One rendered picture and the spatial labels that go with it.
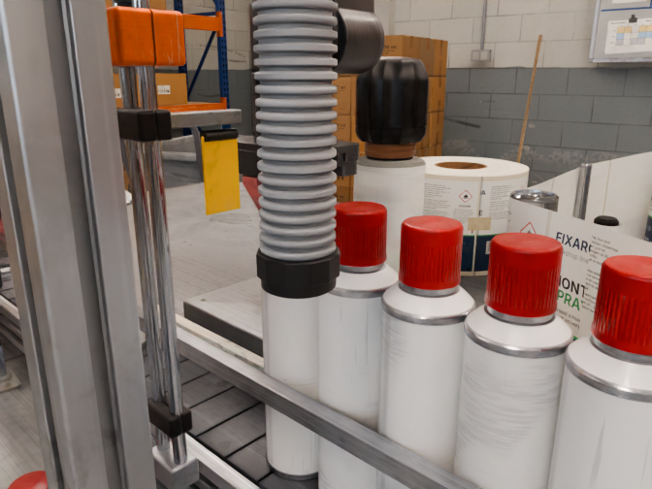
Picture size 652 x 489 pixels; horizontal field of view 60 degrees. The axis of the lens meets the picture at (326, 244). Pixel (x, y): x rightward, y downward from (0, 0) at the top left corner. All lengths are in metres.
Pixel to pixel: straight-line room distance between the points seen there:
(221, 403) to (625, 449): 0.35
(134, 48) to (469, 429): 0.27
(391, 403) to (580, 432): 0.10
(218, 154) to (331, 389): 0.18
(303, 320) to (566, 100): 4.55
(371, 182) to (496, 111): 4.41
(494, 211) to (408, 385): 0.54
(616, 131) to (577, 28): 0.82
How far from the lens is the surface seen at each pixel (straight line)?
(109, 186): 0.29
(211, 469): 0.46
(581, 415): 0.28
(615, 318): 0.26
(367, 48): 0.51
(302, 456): 0.43
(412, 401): 0.32
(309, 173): 0.21
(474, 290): 0.79
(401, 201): 0.64
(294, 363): 0.39
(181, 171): 2.85
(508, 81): 5.00
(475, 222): 0.82
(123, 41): 0.33
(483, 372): 0.29
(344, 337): 0.34
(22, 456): 0.61
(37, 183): 0.28
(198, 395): 0.55
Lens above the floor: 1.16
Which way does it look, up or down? 17 degrees down
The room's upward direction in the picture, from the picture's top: straight up
